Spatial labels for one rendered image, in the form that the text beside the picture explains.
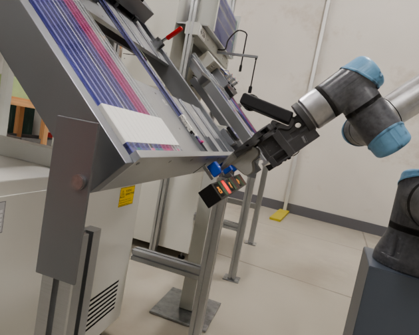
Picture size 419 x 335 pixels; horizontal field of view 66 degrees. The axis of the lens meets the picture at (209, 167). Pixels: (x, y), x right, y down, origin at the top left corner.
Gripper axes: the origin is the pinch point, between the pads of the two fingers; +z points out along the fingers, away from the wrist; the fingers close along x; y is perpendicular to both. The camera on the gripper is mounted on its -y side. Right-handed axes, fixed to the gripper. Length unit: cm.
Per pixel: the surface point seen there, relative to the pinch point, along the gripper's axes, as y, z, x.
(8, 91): -75, 60, 30
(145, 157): -2.4, 0.5, -34.7
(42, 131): -188, 213, 250
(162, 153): -2.9, 0.4, -29.1
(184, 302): 33, 62, 59
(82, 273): 5.0, 11.7, -40.4
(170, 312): 32, 66, 53
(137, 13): -56, 0, 22
